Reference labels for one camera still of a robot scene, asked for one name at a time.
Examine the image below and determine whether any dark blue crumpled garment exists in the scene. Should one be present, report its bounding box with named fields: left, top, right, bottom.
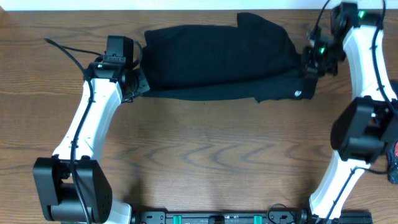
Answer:
left=387, top=142, right=397, bottom=185

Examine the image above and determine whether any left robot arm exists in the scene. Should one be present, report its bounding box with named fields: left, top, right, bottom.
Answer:
left=33, top=62, right=149, bottom=223

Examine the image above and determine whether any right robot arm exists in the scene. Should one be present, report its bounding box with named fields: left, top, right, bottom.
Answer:
left=296, top=1, right=397, bottom=223

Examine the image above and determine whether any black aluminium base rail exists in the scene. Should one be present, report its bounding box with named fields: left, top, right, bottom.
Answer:
left=130, top=208, right=373, bottom=224

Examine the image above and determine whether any black polo shirt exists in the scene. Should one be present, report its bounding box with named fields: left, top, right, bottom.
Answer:
left=141, top=12, right=318, bottom=102

